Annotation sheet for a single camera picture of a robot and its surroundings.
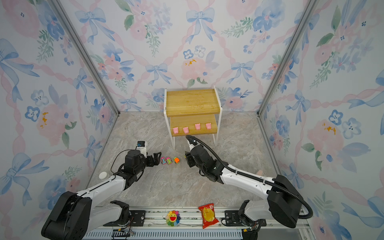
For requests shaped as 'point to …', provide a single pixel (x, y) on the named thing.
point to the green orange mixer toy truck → (176, 160)
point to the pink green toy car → (169, 160)
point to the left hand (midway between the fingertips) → (154, 151)
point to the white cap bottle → (103, 176)
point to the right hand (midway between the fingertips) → (189, 149)
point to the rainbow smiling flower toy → (173, 218)
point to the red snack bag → (208, 214)
